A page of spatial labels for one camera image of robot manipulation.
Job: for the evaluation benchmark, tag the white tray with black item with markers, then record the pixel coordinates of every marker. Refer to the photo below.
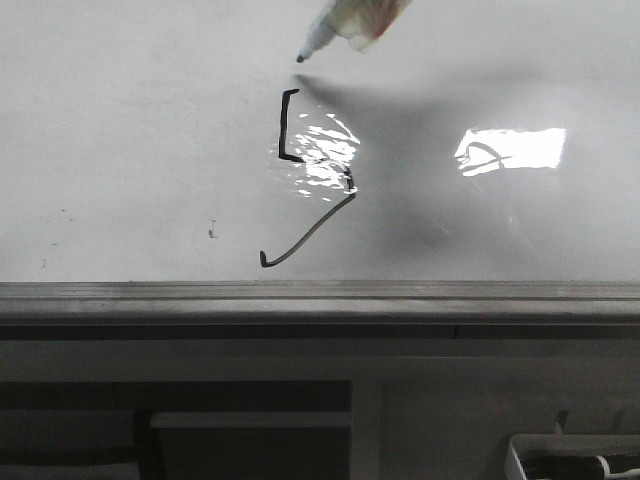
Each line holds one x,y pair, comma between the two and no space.
562,456

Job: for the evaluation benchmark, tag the white whiteboard with metal frame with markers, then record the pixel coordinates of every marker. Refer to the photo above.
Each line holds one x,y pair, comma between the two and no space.
171,158

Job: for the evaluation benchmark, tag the dark cabinet under table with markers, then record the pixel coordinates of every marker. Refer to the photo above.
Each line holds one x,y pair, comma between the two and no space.
176,430

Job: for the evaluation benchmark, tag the white whiteboard marker pen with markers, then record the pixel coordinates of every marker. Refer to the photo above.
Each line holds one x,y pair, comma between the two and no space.
361,23

